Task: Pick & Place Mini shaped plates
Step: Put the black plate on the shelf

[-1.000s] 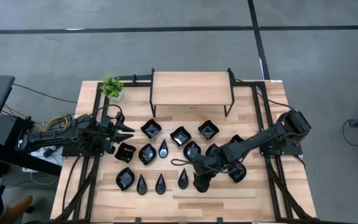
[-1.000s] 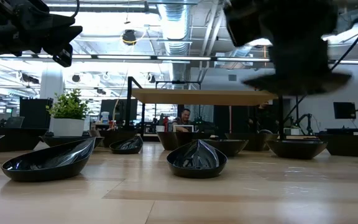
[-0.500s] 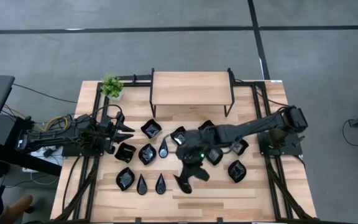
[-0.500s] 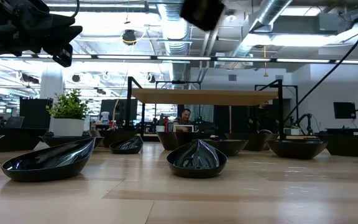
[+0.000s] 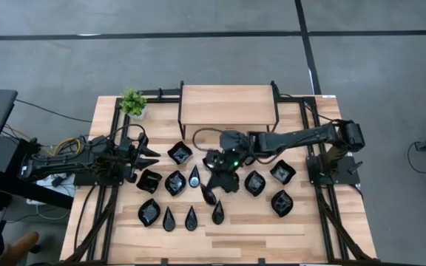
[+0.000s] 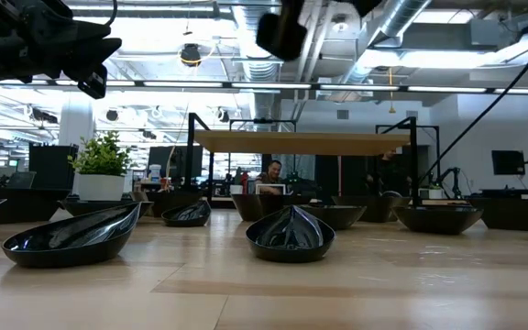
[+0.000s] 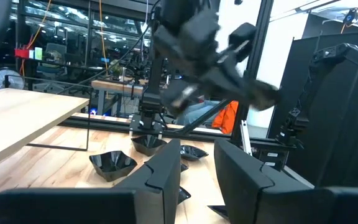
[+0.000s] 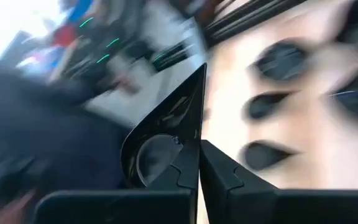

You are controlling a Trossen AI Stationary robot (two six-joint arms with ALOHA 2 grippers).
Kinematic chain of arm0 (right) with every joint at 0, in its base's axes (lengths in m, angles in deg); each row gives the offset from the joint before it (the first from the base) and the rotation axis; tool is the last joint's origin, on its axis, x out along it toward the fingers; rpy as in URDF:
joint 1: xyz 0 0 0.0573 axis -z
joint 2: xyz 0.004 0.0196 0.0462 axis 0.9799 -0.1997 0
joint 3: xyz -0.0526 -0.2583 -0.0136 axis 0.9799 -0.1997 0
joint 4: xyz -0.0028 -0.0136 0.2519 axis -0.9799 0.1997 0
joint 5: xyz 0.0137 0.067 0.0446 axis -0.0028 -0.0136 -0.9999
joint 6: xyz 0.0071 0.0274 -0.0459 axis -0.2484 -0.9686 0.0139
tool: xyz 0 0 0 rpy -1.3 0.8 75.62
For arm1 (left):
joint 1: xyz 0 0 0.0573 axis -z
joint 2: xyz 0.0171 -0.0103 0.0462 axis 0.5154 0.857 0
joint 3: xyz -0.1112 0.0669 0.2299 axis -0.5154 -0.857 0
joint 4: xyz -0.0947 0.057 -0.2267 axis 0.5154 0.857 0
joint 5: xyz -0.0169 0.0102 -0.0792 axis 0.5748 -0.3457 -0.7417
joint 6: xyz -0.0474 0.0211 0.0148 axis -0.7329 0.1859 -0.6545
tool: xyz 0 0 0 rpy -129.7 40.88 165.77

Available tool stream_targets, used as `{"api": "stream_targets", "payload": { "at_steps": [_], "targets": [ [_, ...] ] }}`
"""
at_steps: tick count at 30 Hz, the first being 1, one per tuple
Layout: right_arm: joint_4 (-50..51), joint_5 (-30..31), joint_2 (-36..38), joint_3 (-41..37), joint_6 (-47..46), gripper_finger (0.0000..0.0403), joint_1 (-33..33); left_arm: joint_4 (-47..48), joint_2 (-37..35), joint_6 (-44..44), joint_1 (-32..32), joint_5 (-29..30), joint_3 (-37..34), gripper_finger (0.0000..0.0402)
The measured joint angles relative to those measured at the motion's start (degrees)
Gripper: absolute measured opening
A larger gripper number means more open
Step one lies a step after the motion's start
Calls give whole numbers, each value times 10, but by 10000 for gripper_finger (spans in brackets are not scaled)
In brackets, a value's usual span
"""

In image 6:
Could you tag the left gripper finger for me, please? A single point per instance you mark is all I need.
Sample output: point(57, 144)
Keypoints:
point(92, 63)
point(103, 48)

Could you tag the background black robot arm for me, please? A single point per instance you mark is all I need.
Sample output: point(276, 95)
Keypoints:
point(452, 179)

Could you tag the white building column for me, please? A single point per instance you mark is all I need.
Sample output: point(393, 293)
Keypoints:
point(76, 124)

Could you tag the long ceiling light bar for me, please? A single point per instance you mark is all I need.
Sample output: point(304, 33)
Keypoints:
point(268, 85)

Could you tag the black cabinet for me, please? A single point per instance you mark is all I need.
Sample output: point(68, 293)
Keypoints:
point(53, 167)

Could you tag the green plant in white pot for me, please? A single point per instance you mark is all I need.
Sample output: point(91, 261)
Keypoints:
point(101, 183)

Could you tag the white bottle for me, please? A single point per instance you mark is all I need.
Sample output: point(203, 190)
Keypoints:
point(155, 173)

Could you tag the dark computer monitor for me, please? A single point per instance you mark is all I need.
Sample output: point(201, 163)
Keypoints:
point(177, 160)

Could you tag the dark office chair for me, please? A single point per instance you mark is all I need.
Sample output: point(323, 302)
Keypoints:
point(21, 179)

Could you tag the raised wooden shelf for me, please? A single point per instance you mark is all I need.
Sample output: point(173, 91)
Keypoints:
point(300, 143)

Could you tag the person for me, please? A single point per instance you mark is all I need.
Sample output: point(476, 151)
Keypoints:
point(388, 176)
point(271, 174)

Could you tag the red bottle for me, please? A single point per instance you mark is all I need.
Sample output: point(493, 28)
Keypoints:
point(245, 181)

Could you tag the black background table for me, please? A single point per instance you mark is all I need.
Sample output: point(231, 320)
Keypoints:
point(516, 192)

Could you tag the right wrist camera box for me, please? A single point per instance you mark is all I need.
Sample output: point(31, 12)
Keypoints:
point(282, 36)

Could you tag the ribbed grey ventilation duct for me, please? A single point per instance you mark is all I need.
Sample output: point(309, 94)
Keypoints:
point(261, 73)

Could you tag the black metal shelf frame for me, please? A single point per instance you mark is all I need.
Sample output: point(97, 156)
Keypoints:
point(414, 174)

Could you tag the black wall monitor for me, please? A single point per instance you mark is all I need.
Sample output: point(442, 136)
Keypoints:
point(508, 162)

